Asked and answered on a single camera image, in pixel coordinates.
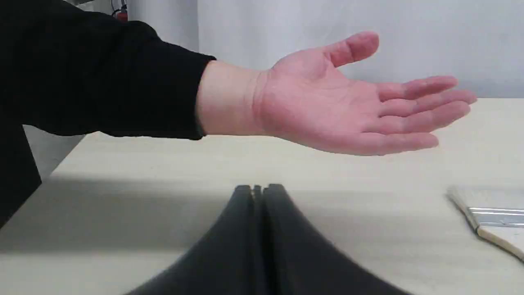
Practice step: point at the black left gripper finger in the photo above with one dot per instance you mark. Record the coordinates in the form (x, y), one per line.
(225, 261)
(303, 261)

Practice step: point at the person's open bare hand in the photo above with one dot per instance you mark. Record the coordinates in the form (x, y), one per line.
(305, 99)

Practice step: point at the wide wooden paint brush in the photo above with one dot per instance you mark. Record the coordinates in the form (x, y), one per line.
(495, 214)

